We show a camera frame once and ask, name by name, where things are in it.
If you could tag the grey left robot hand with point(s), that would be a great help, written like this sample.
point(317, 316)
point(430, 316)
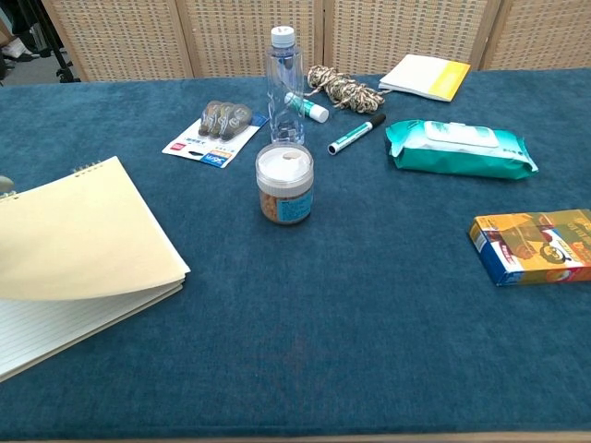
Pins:
point(3, 183)

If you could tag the yellow spiral notebook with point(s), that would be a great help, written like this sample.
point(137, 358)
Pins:
point(83, 240)

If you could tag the white shoe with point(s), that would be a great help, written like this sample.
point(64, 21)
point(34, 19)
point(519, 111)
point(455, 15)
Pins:
point(17, 48)

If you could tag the black tripod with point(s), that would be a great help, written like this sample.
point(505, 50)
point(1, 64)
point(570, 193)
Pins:
point(55, 51)

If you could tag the correction tape blister pack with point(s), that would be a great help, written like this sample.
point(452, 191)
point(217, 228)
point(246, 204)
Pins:
point(217, 138)

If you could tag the wicker folding screen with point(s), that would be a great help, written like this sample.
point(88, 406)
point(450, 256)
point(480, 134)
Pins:
point(231, 37)

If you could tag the clear jar white lid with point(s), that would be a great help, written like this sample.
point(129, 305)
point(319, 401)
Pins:
point(284, 184)

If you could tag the clear plastic water bottle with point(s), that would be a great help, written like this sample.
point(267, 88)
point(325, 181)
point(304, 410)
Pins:
point(285, 92)

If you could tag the white green glue stick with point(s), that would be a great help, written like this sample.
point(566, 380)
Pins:
point(315, 111)

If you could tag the blue velvet tablecloth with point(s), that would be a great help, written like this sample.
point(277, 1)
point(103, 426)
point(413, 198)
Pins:
point(323, 323)

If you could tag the green white marker pen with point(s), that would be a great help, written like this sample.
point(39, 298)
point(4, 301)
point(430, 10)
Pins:
point(355, 134)

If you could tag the white yellow notepad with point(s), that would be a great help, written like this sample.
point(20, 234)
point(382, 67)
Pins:
point(422, 76)

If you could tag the teal wet wipes pack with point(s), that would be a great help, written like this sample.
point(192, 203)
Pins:
point(457, 150)

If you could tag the orange blue snack box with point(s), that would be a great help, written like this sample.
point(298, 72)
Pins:
point(535, 247)

